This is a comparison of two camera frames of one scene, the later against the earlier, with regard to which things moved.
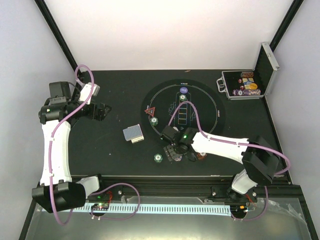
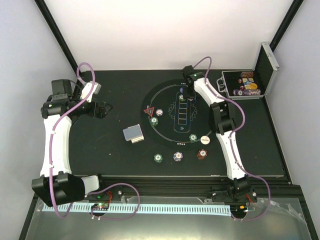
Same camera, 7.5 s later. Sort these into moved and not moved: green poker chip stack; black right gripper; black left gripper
Moved: black right gripper
Not moved: green poker chip stack; black left gripper
